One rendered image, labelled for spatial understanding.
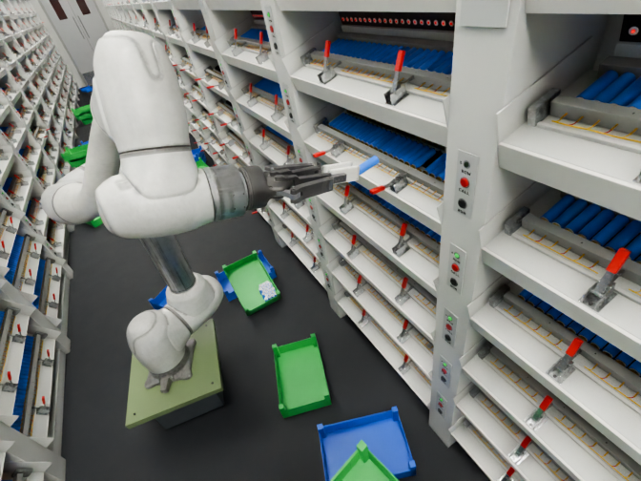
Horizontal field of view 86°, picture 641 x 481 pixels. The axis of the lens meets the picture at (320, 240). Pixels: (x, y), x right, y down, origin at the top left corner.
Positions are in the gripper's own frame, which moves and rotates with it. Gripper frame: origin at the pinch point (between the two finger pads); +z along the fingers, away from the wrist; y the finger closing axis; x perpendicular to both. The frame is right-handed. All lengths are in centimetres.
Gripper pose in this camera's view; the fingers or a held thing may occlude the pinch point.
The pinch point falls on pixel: (340, 173)
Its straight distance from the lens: 70.3
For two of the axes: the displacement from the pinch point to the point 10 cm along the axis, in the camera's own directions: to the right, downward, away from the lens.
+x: 0.5, -8.4, -5.4
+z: 8.7, -2.3, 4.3
